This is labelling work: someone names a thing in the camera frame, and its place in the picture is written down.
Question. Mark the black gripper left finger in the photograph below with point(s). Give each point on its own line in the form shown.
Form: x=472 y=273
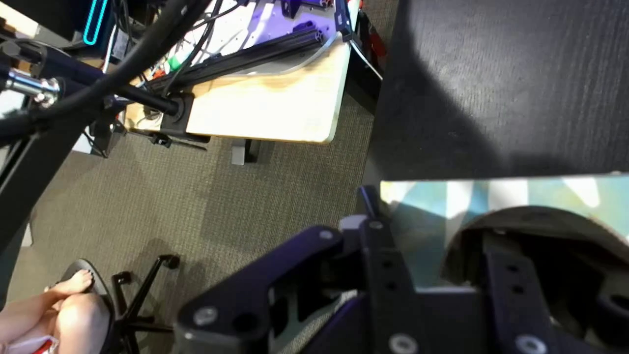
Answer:
x=352 y=273

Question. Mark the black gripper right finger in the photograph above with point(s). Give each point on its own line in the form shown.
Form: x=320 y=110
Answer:
x=542 y=283

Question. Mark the yellow patterned tissue box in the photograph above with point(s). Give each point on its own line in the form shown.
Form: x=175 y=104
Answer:
x=425 y=214

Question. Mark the wooden board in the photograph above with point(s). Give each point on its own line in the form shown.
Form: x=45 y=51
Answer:
x=285 y=98

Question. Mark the black chair base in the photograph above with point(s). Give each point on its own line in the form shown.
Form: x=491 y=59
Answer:
x=128 y=318

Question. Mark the person's legs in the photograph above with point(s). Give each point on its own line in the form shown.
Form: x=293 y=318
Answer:
x=63 y=318

